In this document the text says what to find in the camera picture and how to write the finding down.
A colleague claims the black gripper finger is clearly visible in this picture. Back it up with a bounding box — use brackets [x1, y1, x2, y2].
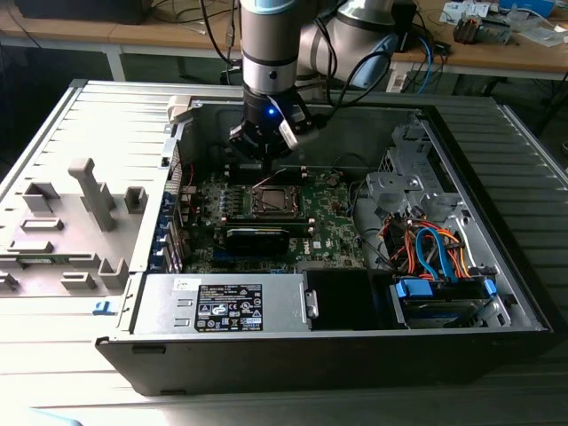
[271, 140, 296, 162]
[228, 120, 274, 173]

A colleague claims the silver topped CPU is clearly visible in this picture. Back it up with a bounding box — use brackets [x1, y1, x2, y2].
[260, 188, 288, 210]

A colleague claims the metal socket cover frame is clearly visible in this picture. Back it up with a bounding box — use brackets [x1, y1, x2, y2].
[253, 185, 301, 217]

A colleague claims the black RAM slot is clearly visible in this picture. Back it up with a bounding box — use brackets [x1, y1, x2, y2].
[225, 164, 308, 177]
[226, 213, 308, 222]
[226, 219, 309, 229]
[225, 175, 308, 185]

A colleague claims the CPU socket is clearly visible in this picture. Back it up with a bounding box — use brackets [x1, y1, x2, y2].
[249, 183, 309, 220]

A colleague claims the dark CPU cooler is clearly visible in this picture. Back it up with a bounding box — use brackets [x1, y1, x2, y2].
[453, 12, 480, 45]

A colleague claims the beige plastic block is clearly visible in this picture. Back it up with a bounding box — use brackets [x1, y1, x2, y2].
[166, 94, 193, 126]

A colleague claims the green motherboard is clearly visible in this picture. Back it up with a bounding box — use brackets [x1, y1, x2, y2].
[181, 168, 369, 274]

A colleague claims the black graphics card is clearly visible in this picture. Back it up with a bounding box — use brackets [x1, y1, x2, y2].
[225, 227, 290, 257]

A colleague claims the silver metal drive cage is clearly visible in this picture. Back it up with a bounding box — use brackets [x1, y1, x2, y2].
[364, 122, 465, 225]

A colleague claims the wooden desk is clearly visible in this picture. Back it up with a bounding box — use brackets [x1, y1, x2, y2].
[0, 3, 244, 83]
[383, 0, 568, 97]

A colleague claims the black monitor stand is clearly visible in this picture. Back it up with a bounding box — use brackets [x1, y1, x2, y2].
[393, 0, 422, 53]

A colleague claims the grey power supply unit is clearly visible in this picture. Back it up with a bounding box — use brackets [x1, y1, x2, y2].
[130, 273, 312, 335]

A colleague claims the grey parts rack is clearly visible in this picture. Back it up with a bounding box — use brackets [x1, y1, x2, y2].
[0, 156, 151, 299]

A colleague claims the black box device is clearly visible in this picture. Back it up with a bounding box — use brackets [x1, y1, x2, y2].
[15, 0, 152, 26]

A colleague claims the black open PC case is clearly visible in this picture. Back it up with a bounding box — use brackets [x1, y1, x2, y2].
[95, 95, 558, 398]

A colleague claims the hard disk in blue carrier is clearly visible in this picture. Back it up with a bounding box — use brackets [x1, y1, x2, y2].
[389, 274, 501, 330]

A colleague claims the green RAM stick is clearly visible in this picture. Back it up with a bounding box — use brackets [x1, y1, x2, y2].
[20, 253, 97, 265]

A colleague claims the grey green electronic module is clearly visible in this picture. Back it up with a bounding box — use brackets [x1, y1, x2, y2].
[477, 17, 512, 45]

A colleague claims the blue cardboard box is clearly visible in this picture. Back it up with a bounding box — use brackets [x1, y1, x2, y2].
[499, 0, 556, 14]

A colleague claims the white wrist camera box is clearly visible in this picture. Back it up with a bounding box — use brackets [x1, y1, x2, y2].
[277, 100, 321, 152]

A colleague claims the black camera cable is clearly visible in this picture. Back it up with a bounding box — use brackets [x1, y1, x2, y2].
[312, 51, 394, 128]

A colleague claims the blue flat data cable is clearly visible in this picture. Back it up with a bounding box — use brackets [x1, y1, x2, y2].
[415, 228, 441, 281]
[428, 224, 463, 285]

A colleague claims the orange power wire bundle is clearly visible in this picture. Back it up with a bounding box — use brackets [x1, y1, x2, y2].
[381, 217, 475, 281]

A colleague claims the small blue plastic bracket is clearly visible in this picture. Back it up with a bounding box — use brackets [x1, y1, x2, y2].
[91, 299, 119, 317]

